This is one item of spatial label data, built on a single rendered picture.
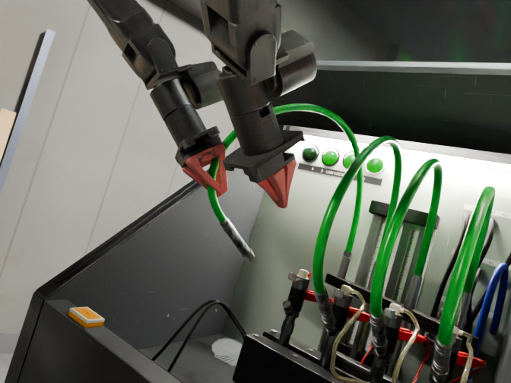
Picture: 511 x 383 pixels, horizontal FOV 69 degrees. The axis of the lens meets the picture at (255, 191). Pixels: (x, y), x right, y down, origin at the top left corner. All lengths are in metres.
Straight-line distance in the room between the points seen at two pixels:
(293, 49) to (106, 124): 2.09
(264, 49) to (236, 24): 0.04
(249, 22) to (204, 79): 0.28
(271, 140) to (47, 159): 2.05
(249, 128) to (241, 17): 0.14
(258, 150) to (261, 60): 0.12
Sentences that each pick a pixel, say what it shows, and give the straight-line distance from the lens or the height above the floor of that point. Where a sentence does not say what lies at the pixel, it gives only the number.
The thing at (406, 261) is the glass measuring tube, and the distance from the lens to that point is 0.90.
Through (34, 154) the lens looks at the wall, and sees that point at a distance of 2.44.
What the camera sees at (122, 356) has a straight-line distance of 0.57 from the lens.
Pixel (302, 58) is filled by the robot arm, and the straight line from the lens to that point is 0.50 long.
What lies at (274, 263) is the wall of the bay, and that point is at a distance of 1.03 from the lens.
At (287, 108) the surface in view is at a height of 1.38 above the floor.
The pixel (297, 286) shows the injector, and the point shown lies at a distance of 0.67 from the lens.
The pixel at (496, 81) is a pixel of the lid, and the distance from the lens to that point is 0.85.
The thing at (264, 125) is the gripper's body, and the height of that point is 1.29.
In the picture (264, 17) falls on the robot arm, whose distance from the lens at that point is 0.41.
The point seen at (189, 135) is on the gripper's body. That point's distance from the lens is 0.61.
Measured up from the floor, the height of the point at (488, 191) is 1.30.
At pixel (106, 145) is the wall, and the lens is 2.49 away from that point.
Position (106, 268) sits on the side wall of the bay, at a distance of 0.76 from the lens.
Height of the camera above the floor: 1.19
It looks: 3 degrees up
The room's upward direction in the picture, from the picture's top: 17 degrees clockwise
